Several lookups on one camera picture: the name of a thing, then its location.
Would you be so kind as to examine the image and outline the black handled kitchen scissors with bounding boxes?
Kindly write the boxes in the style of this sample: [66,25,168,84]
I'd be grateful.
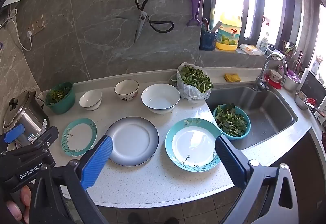
[134,0,175,44]

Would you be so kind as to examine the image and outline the clear plastic bag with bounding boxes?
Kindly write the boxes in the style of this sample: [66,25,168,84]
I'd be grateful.
[176,62,214,101]

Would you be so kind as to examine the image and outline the small white bowl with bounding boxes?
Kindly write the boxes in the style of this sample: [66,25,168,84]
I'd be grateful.
[79,89,103,111]

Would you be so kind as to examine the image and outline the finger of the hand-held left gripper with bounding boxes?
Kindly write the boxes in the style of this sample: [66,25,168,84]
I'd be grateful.
[15,126,59,158]
[0,124,25,151]

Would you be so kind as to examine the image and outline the grey rim white plate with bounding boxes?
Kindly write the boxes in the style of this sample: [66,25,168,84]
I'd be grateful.
[105,116,159,166]

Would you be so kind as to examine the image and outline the steel container purple lid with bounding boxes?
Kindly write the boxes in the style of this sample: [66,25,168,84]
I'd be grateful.
[279,65,302,91]

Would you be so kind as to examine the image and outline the stainless steel sink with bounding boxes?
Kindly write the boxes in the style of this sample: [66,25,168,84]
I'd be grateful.
[204,85,298,151]

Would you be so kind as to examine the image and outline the white utensil mug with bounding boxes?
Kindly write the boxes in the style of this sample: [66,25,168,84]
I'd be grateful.
[309,55,323,74]

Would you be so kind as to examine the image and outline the paper towel roll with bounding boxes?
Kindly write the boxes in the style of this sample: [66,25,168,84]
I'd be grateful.
[298,68,310,84]

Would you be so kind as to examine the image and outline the small printed bowl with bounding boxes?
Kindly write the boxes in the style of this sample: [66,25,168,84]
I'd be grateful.
[270,69,283,82]

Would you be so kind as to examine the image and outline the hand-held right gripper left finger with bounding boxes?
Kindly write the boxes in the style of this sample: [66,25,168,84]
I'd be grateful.
[29,135,114,224]

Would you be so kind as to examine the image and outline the large white bowl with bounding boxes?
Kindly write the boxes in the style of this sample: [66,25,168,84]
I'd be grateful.
[141,84,181,114]

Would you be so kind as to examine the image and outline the steel bowl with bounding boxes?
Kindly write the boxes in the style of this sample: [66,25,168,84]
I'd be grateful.
[295,90,314,110]

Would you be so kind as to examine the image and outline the chrome faucet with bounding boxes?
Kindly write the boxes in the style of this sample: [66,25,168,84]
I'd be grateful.
[252,52,288,92]

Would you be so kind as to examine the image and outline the green plastic basin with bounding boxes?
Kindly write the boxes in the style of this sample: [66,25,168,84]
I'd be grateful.
[44,82,76,115]

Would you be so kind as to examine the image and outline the purple peeler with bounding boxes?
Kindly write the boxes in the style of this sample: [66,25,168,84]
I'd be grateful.
[187,0,203,27]

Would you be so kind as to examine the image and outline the white packet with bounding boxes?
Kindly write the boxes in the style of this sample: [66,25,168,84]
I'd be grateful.
[239,43,263,56]

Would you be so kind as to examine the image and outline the teal plastic colander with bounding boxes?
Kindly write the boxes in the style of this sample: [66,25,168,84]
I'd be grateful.
[213,104,251,140]

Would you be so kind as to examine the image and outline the red mat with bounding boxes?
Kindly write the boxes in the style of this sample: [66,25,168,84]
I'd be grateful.
[265,74,283,90]

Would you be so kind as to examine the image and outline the white spray bottle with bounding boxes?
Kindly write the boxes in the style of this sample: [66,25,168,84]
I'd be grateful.
[256,17,272,55]

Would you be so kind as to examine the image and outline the yellow cooking oil bottle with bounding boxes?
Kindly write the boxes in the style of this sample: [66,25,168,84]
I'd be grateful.
[216,13,242,51]

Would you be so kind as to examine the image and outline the wall socket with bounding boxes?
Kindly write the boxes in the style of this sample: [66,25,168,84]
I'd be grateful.
[28,16,46,34]

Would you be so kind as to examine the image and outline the white power cable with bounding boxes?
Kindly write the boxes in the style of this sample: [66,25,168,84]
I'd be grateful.
[0,8,33,52]

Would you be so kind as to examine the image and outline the yellow sponge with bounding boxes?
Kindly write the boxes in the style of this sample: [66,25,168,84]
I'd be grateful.
[224,73,241,83]

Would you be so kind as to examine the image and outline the dark base cabinet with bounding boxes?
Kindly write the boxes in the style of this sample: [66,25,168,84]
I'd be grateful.
[255,132,326,214]

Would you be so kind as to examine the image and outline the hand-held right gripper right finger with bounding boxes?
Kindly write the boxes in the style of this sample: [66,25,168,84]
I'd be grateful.
[215,135,300,224]

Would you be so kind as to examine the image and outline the person's left hand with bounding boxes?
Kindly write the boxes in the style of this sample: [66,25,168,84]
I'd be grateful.
[6,185,32,224]

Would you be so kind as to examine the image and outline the blue utensil cup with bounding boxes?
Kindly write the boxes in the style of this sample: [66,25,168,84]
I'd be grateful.
[200,29,218,51]

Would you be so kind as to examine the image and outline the large teal rim plate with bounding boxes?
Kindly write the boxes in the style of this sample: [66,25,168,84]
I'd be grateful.
[165,118,223,172]

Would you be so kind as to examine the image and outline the stainless steel rice cooker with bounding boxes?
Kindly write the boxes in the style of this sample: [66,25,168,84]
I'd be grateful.
[2,90,50,148]

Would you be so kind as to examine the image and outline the white bowl red floral print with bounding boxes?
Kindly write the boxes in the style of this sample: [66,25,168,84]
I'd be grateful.
[114,80,139,102]

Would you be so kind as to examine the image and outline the small teal rim plate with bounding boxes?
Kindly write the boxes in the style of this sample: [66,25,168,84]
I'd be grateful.
[61,118,98,157]

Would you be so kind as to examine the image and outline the leafy green vegetables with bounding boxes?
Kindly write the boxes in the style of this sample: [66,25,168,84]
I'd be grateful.
[47,84,72,104]
[178,64,213,93]
[216,103,249,137]

